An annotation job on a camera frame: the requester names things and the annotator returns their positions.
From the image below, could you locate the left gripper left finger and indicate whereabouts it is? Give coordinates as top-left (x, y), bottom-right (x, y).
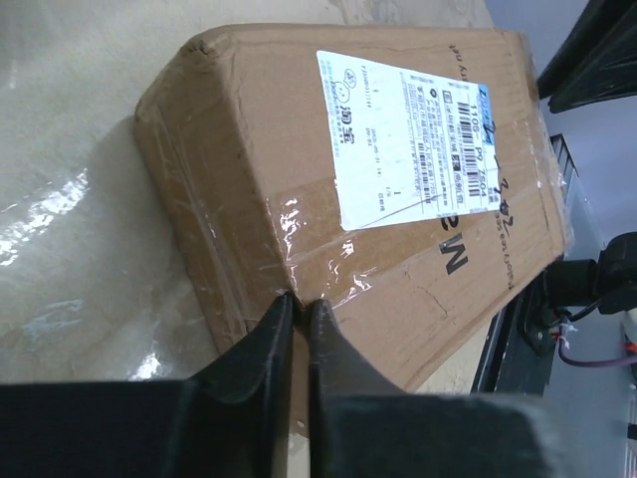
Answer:
top-left (183, 293), bottom-right (295, 477)

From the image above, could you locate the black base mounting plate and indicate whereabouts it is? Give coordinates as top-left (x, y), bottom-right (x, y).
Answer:
top-left (472, 133), bottom-right (603, 395)

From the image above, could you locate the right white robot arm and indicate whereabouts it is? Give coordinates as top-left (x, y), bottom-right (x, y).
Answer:
top-left (536, 1), bottom-right (636, 322)

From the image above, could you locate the brown cardboard express box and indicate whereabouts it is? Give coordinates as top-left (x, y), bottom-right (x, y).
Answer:
top-left (134, 24), bottom-right (568, 477)

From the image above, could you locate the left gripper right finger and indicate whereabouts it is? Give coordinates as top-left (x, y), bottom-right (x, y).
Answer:
top-left (309, 300), bottom-right (413, 477)

